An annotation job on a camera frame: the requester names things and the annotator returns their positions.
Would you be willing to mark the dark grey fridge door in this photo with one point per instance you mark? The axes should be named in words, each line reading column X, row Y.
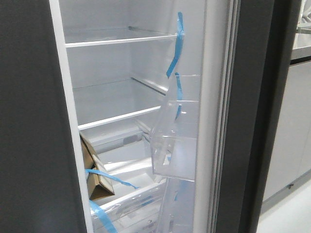
column 39, row 190
column 247, row 53

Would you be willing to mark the clear plastic door bin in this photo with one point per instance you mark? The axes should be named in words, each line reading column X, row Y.
column 174, row 142

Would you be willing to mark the white fridge interior body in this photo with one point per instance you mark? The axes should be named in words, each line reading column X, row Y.
column 124, row 146

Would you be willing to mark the lower glass fridge shelf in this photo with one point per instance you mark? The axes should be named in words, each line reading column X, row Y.
column 106, row 103

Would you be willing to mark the glass fridge shelf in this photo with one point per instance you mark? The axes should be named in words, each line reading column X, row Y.
column 113, row 36
column 106, row 103

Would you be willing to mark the lower clear door bin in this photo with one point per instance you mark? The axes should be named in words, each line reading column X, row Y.
column 176, row 211

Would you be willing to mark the upper glass fridge shelf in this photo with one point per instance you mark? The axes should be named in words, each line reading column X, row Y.
column 113, row 36

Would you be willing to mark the blue tape strip on bin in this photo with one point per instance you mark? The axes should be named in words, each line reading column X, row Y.
column 179, row 94

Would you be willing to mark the blue tape strip on cardboard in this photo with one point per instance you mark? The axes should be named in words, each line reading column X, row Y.
column 101, row 173

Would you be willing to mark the brown cardboard box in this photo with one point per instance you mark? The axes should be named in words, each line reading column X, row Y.
column 98, row 185

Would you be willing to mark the blue tape strip upper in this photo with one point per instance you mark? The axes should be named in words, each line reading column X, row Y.
column 178, row 44

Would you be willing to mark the clear crisper drawer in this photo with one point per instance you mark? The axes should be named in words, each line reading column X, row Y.
column 138, row 211

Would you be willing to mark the blue tape strip bottom left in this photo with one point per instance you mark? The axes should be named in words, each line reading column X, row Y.
column 103, row 217

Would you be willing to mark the grey kitchen cabinet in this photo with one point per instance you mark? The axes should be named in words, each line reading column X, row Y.
column 291, row 156

